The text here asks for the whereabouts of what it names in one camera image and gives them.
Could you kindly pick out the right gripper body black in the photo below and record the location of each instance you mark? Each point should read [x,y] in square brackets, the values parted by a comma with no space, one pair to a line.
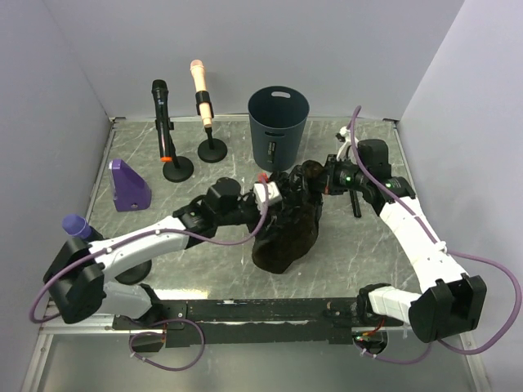
[343,176]

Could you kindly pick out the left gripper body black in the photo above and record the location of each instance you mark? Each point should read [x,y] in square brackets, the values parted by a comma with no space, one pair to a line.
[243,212]

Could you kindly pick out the black plastic trash bag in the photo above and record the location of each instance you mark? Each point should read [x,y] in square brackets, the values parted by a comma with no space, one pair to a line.
[292,225]

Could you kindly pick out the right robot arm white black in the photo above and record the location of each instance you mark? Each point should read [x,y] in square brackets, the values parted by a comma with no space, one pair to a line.
[450,301]

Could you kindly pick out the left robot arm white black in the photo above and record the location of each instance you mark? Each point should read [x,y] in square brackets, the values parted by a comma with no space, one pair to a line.
[81,280]

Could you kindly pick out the dark blue trash bin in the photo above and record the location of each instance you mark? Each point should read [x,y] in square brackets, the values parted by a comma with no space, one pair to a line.
[277,118]

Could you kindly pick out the black bar on table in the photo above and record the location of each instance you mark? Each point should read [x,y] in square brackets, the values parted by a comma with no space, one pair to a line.
[355,204]

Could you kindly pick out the black stand of pink microphone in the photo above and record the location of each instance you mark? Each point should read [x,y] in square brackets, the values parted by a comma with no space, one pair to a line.
[212,150]

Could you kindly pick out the purple wedge shaped box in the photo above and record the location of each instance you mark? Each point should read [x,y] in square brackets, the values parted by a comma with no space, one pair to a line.
[130,192]

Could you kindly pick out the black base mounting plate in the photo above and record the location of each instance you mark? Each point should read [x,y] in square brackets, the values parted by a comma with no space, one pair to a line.
[244,321]

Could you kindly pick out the pink beige microphone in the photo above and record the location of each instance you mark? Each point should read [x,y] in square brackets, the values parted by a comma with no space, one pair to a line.
[203,102]

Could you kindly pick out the purple microphone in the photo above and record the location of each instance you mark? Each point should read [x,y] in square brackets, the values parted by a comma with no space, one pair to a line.
[77,226]

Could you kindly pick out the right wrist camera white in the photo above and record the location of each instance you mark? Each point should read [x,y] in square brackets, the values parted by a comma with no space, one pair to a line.
[344,137]

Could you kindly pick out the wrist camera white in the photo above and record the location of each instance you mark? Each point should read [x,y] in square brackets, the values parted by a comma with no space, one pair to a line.
[266,192]
[344,137]

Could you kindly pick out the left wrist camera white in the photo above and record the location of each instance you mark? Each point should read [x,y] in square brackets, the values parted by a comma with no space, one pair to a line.
[266,192]

